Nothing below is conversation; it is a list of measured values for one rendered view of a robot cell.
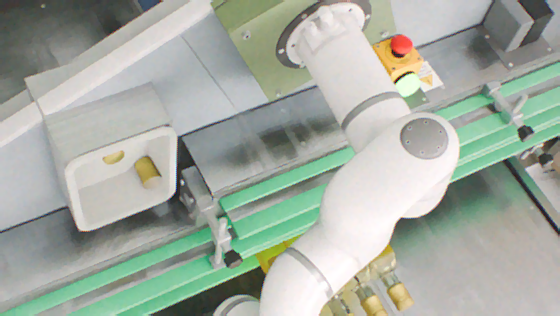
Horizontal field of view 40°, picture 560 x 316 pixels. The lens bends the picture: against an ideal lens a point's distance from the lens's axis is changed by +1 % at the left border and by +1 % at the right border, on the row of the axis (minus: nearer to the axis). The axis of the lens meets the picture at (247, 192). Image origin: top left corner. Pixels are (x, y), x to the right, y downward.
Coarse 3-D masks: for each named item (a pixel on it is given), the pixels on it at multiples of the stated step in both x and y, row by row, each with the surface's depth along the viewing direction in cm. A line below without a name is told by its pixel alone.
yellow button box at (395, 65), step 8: (376, 48) 138; (384, 48) 138; (384, 56) 137; (392, 56) 137; (400, 56) 137; (408, 56) 137; (416, 56) 138; (384, 64) 137; (392, 64) 136; (400, 64) 136; (408, 64) 137; (416, 64) 137; (392, 72) 135; (400, 72) 136; (416, 72) 140; (392, 80) 138
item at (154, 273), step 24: (504, 144) 153; (192, 240) 136; (120, 264) 133; (144, 264) 133; (168, 264) 134; (192, 264) 134; (72, 288) 130; (96, 288) 131; (120, 288) 131; (144, 288) 131; (168, 288) 132; (24, 312) 127; (48, 312) 128; (72, 312) 128; (96, 312) 129
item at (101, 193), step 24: (120, 144) 110; (144, 144) 127; (168, 144) 117; (72, 168) 109; (96, 168) 126; (120, 168) 130; (168, 168) 123; (72, 192) 114; (96, 192) 129; (120, 192) 130; (144, 192) 131; (168, 192) 130; (96, 216) 128; (120, 216) 128
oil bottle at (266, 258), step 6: (276, 246) 139; (282, 246) 139; (288, 246) 139; (258, 252) 140; (264, 252) 138; (270, 252) 138; (276, 252) 138; (258, 258) 142; (264, 258) 138; (270, 258) 138; (276, 258) 138; (264, 264) 139; (270, 264) 137; (264, 270) 141
